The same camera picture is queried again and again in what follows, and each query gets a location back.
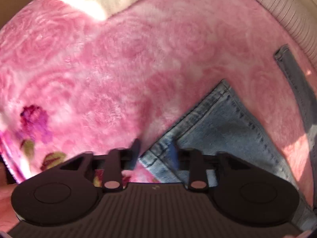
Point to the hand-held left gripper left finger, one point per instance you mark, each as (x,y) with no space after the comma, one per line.
(135,153)

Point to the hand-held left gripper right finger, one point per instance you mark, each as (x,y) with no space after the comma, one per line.
(173,155)

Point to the blue denim jeans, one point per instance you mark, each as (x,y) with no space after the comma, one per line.
(223,133)

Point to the pink floral blanket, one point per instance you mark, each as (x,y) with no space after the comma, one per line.
(111,79)

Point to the grey garment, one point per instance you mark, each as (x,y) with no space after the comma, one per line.
(294,79)

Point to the cream white cloth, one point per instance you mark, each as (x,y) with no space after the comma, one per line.
(109,0)

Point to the beige ribbed headboard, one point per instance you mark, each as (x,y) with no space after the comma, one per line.
(287,2)

